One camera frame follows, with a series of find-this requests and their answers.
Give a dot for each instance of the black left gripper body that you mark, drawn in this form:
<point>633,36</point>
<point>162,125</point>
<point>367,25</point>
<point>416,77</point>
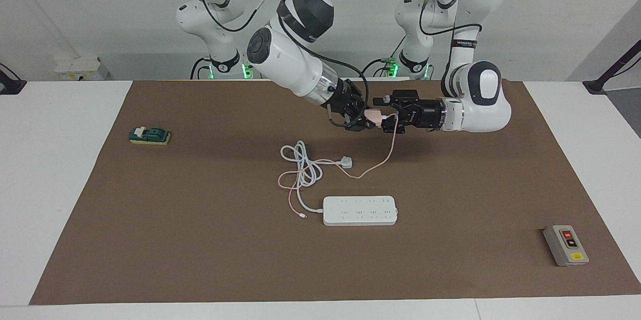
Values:
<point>420,112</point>

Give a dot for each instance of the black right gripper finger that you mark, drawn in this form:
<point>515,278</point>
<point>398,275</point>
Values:
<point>363,107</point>
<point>359,125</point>

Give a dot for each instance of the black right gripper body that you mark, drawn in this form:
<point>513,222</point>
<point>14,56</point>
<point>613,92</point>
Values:
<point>348,99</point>

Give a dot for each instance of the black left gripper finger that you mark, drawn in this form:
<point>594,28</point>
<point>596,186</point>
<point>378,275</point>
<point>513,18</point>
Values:
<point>395,127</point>
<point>388,101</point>

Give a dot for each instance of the pink charger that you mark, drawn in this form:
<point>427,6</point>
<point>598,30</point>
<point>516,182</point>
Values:
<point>374,117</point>

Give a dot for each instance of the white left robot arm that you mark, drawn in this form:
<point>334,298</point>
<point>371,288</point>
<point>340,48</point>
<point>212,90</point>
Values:
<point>481,109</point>

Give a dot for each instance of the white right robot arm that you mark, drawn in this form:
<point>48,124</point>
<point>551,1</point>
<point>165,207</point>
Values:
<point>285,59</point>

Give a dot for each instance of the white power strip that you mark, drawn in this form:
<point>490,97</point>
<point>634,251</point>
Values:
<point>360,212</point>

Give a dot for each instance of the brown table mat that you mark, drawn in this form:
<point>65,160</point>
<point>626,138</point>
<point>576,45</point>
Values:
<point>350,270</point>

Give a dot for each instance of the black clamp stand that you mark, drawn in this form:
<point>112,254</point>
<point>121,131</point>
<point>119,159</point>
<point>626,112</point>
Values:
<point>10,87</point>
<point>596,85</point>

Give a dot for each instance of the green knife switch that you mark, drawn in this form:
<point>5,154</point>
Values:
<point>152,134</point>

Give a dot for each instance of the grey on-off switch box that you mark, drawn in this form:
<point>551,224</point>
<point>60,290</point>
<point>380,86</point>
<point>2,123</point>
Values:
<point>563,252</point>

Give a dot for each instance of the white wall box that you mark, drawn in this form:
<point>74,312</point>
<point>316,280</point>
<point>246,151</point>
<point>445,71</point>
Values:
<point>80,67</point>

